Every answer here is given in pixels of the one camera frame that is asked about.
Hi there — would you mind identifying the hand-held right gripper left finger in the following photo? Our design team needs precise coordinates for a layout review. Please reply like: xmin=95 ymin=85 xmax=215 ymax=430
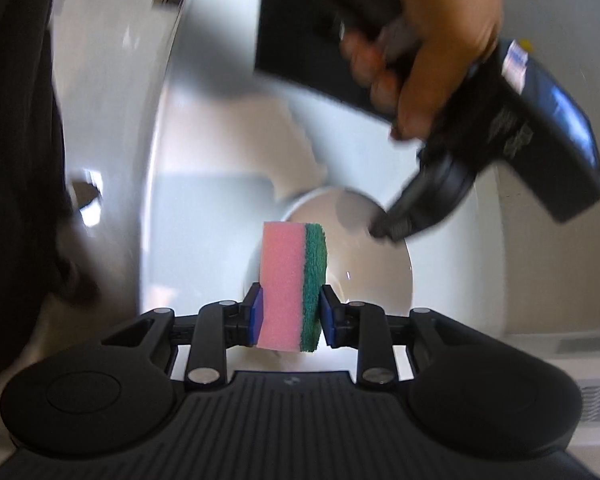
xmin=100 ymin=282 xmax=265 ymax=393

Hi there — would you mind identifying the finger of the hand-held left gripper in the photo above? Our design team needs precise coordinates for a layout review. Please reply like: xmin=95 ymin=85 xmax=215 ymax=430
xmin=367 ymin=157 xmax=476 ymax=241

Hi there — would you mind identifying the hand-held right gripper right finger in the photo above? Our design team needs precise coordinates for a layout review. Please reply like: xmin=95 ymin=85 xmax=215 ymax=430
xmin=319 ymin=284 xmax=485 ymax=392

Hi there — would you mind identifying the pink and green sponge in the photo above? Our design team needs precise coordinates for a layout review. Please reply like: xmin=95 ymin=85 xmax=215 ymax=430
xmin=256 ymin=220 xmax=329 ymax=354

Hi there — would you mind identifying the white sink basin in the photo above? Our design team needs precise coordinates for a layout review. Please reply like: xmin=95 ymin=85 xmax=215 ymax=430
xmin=50 ymin=0 xmax=531 ymax=366

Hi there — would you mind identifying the person's left hand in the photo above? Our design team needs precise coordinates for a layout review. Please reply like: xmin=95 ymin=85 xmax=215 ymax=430
xmin=339 ymin=0 xmax=504 ymax=142

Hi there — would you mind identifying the white slatted panel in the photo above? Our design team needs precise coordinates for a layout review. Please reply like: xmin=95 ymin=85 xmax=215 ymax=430
xmin=555 ymin=335 xmax=600 ymax=428

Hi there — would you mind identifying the person's dark clothing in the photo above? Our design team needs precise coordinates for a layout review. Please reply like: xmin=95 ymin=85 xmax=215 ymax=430
xmin=0 ymin=0 xmax=101 ymax=378

